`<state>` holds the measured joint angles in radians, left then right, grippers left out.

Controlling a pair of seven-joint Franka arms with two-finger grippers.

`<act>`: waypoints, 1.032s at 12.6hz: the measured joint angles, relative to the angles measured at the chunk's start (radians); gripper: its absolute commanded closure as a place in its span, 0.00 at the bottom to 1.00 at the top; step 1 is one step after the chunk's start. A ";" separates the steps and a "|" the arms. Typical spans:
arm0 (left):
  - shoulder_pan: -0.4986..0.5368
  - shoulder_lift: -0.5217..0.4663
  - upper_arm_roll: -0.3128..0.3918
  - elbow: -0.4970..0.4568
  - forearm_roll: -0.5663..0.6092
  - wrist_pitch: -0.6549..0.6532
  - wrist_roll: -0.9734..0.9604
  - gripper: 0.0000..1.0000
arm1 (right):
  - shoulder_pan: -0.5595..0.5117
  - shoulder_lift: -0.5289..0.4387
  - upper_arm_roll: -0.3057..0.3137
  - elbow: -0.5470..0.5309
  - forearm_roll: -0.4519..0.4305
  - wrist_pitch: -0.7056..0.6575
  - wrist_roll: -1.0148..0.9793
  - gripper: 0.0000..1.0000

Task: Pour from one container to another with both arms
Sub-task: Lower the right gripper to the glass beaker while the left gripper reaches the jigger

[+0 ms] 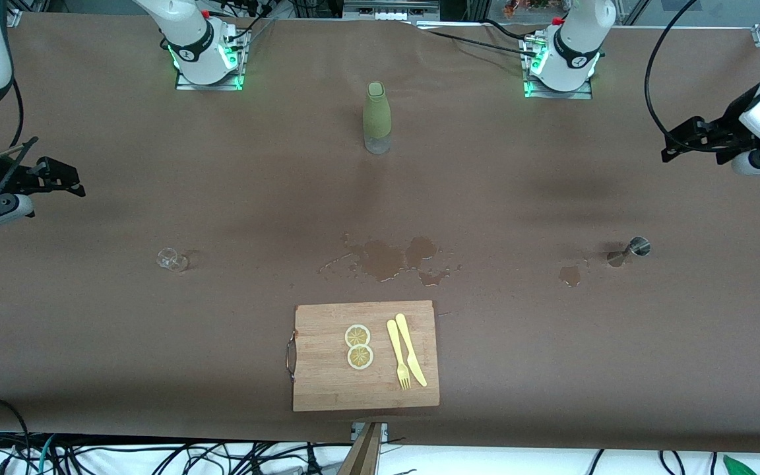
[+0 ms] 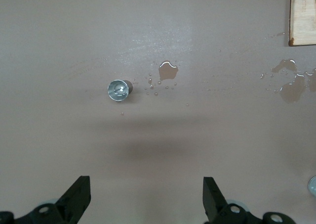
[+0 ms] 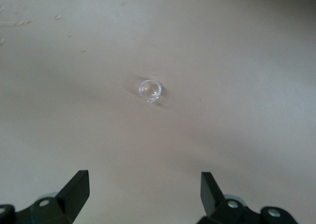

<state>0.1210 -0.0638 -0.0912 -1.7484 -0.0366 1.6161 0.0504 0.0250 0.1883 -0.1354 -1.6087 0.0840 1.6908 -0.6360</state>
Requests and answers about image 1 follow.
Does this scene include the steel jigger measuring cup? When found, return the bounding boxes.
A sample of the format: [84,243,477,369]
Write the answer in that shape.
[608,236,651,268]

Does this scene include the small clear glass cup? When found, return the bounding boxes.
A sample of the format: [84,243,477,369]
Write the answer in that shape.
[157,247,189,272]

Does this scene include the brown table cover sheet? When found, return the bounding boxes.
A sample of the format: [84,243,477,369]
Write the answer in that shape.
[0,12,760,453]

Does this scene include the green plastic leaf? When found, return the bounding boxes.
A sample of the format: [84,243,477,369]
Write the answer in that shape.
[723,454,758,475]

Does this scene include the green sleeved glass bottle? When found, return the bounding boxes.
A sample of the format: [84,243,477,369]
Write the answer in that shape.
[362,81,393,154]

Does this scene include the white power strip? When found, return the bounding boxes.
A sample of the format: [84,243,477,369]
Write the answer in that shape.
[344,0,440,20]

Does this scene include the wooden cutting board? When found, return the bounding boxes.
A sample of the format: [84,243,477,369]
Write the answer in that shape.
[286,300,440,413]

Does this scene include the yellow plastic knife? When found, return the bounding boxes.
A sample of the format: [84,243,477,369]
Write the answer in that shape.
[395,313,428,387]

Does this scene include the yellow plastic fork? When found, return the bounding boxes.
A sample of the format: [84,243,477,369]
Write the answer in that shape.
[387,319,412,391]

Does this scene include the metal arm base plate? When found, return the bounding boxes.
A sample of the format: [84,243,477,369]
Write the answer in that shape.
[522,36,593,100]
[175,30,247,91]

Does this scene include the thin black cable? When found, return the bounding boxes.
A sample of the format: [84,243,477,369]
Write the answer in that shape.
[420,18,539,59]

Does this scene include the teal cable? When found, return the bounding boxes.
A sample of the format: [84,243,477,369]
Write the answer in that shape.
[24,434,57,475]

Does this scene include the tangled black cables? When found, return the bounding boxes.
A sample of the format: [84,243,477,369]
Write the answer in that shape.
[57,441,328,475]

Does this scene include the small metal bracket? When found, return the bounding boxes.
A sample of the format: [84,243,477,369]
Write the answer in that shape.
[352,422,389,443]

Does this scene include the wooden camera post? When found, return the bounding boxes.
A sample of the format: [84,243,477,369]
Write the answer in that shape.
[337,422,384,475]

